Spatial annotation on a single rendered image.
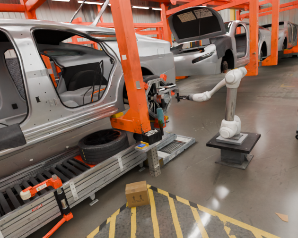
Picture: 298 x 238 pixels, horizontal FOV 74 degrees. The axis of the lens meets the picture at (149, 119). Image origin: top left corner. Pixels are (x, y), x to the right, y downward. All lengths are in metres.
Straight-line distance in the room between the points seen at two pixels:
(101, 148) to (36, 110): 0.82
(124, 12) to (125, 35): 0.22
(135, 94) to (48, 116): 1.01
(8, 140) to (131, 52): 1.54
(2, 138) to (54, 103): 0.59
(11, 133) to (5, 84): 1.81
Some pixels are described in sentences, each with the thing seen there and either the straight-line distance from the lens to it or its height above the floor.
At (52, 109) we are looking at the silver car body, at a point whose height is 1.04.
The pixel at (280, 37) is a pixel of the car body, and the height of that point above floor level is 1.33.
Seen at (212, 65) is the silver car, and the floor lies 0.98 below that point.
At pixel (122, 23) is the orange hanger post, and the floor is 1.81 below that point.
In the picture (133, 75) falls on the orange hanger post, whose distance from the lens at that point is 2.35.
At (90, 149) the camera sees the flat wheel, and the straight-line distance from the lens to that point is 2.52.
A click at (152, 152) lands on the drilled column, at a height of 0.35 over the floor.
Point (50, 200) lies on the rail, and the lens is 2.20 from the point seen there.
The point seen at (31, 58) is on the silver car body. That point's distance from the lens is 2.45.
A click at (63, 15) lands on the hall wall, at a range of 13.24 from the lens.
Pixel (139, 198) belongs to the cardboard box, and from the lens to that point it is 2.17.
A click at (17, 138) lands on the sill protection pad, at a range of 2.39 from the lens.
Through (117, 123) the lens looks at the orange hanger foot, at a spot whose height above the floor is 0.60.
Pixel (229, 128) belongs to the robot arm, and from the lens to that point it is 2.36.
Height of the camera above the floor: 1.44
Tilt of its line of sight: 17 degrees down
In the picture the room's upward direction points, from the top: 9 degrees counter-clockwise
